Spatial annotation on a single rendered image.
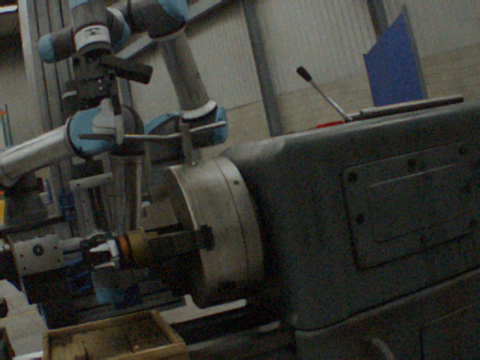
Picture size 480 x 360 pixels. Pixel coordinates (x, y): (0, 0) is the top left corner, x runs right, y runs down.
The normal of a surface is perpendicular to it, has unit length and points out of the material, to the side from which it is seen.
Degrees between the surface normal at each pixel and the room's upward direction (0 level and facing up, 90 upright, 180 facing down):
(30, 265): 90
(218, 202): 63
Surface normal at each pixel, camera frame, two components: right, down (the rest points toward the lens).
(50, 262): 0.41, -0.04
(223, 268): 0.34, 0.33
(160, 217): 0.13, -0.57
